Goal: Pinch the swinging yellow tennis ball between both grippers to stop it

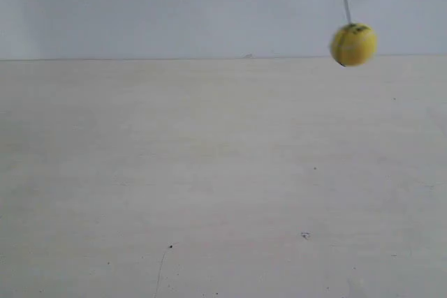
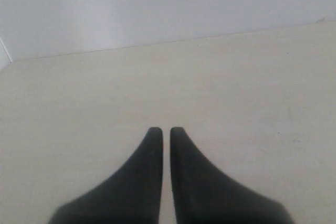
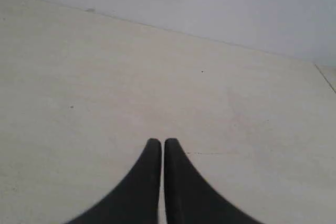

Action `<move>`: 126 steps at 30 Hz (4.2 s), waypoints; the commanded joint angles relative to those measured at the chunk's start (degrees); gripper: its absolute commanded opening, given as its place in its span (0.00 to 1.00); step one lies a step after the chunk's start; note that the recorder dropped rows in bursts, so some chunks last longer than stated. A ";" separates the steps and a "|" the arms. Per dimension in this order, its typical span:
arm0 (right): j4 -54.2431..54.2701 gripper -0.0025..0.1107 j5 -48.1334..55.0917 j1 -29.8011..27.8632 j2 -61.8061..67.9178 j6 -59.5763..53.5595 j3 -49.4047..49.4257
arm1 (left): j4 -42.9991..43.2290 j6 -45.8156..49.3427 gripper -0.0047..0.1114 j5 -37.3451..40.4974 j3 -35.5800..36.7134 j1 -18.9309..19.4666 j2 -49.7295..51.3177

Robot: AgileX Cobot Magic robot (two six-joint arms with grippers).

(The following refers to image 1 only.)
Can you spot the yellow tennis ball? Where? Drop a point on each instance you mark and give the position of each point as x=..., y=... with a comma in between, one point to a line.
x=353, y=44

